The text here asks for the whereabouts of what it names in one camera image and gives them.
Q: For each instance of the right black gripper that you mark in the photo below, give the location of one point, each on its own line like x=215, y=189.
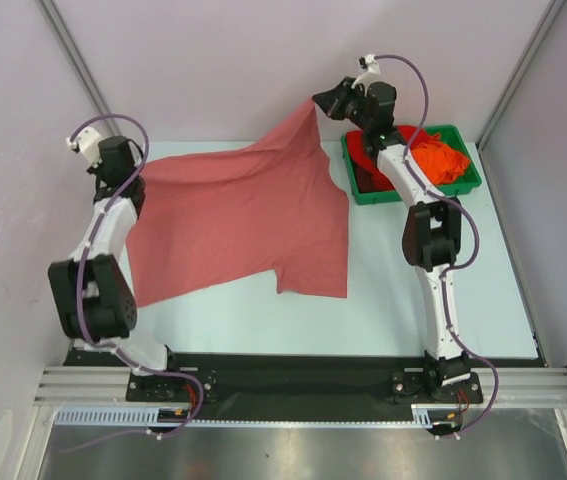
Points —
x=341, y=101

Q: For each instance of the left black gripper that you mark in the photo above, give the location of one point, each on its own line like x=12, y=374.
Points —
x=98, y=171

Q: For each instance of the pink t shirt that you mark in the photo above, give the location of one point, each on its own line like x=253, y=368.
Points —
x=212, y=218

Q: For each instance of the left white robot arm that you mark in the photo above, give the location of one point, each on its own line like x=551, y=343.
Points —
x=94, y=301

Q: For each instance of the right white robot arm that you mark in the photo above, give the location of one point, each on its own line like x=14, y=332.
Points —
x=431, y=239

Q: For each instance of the red t shirt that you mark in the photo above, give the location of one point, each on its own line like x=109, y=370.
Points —
x=358, y=155

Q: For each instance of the dark maroon t shirt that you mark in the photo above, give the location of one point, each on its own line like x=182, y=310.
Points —
x=365, y=180

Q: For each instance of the green plastic bin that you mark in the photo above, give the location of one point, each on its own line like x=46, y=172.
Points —
x=449, y=135

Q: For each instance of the orange t shirt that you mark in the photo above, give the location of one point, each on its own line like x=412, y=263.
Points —
x=441, y=163

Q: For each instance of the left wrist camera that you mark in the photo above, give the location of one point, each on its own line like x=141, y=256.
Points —
x=86, y=142

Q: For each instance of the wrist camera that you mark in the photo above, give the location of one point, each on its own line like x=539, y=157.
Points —
x=86, y=142
x=369, y=71

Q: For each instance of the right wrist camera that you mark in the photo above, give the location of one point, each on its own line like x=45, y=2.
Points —
x=369, y=71

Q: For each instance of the aluminium frame rail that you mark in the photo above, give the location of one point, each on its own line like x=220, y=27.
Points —
x=533, y=388

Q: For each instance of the white cable duct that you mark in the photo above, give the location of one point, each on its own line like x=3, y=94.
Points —
x=172, y=417

